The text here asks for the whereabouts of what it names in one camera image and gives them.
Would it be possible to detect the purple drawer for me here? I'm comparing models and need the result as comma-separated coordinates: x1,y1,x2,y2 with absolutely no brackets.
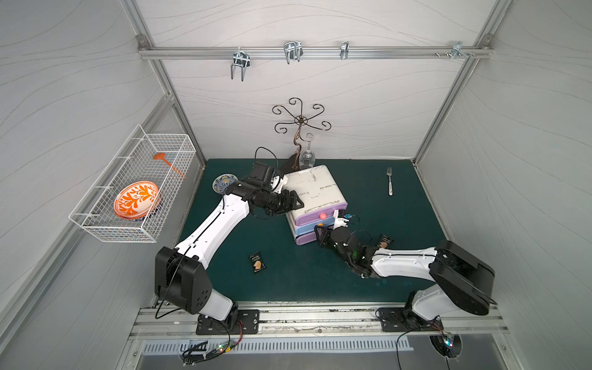
294,231,321,245
288,202,348,226

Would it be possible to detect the white drawer cabinet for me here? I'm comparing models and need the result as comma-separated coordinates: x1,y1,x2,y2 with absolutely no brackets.
286,165,348,224

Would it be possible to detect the blue drawer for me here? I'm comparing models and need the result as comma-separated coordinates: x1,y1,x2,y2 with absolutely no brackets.
288,217,335,237

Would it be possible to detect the black cookie packet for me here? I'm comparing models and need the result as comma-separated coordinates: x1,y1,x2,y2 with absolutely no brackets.
377,235,393,249
248,251,266,274

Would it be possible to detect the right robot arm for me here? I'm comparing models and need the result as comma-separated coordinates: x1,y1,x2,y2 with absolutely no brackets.
314,226,496,325

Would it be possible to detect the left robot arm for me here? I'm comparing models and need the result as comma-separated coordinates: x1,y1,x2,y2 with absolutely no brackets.
154,176,305,328

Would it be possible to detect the green table mat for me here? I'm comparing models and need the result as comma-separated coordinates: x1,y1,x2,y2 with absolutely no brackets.
208,160,445,302

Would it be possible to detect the blue patterned bowl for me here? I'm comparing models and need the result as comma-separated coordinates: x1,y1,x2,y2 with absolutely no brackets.
212,174,237,194

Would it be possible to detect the metal fork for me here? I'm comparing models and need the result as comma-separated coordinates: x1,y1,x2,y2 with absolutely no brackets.
386,167,393,197

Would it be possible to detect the orange spatula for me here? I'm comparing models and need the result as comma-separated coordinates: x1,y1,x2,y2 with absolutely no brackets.
153,152,186,178

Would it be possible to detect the metal hook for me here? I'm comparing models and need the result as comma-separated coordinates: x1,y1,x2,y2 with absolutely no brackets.
340,41,349,60
283,41,304,64
231,49,251,82
435,42,476,60

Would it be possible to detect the orange patterned plate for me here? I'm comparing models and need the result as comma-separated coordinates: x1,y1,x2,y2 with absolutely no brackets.
113,181,161,220

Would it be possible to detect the white vent strip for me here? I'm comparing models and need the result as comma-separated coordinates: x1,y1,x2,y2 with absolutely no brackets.
141,336,414,356

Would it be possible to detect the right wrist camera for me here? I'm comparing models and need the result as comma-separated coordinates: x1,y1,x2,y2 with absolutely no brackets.
332,209,359,230

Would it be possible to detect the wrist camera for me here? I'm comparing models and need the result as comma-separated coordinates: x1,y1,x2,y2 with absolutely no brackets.
248,161,288,194
332,209,359,230

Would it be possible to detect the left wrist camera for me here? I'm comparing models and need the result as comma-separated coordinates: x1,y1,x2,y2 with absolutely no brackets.
248,161,288,194

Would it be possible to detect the brown wire mug tree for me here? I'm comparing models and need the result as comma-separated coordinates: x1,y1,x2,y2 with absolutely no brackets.
271,97,332,174

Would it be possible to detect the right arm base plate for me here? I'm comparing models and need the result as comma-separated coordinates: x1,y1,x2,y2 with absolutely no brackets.
375,308,443,332

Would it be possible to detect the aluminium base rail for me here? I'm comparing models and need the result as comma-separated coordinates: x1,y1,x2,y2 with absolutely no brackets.
129,302,510,339

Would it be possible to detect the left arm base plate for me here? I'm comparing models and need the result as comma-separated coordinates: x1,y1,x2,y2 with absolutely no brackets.
195,309,260,335

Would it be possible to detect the white wire basket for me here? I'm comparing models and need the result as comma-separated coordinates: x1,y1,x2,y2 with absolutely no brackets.
69,126,196,243

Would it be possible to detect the aluminium top rail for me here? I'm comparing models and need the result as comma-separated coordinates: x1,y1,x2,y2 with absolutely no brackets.
139,46,494,61

